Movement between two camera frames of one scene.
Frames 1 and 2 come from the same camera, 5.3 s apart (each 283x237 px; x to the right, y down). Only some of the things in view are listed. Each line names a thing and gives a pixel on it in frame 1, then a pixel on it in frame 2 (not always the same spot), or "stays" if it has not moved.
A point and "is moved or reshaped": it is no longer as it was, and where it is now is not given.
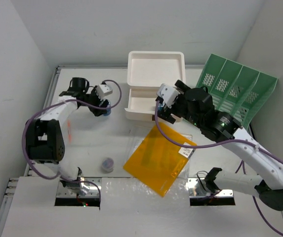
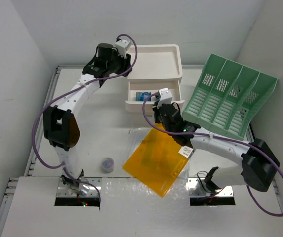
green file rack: (237, 91) stays
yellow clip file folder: (157, 161) stays
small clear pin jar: (107, 165) stays
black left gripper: (99, 100) to (124, 62)
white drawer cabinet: (146, 70) is moved or reshaped
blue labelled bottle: (108, 110) to (141, 96)
